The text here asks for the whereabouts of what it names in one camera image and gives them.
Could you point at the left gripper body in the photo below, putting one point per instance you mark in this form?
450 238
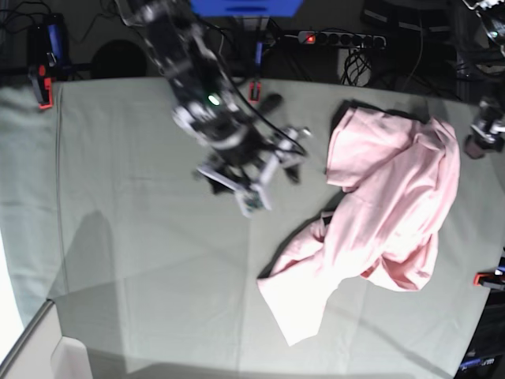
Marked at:
488 133

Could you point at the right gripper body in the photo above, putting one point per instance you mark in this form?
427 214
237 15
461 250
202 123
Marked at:
250 181

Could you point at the pink t-shirt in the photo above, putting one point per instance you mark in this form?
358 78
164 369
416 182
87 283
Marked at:
399 177

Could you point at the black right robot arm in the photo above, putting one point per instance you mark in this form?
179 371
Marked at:
246 148

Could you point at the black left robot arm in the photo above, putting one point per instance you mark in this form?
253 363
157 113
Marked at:
491 16

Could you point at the orange clamp centre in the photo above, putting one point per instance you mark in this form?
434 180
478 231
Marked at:
254 91

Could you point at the orange clamp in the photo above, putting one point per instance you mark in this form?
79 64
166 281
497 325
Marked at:
491 280
41 85
254 91

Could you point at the green table cloth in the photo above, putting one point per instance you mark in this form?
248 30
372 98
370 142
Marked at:
101 212

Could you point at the black power strip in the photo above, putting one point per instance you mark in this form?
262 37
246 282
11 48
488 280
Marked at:
343 40

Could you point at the orange clamp right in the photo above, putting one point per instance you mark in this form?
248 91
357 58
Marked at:
491 280

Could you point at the blue box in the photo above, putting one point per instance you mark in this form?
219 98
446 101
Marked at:
241 8

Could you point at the black round stool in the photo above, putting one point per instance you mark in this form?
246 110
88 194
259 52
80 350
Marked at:
118 58

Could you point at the orange clamp left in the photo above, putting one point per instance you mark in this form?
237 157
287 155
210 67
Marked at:
41 85

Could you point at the white bin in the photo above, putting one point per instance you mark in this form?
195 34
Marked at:
42 351

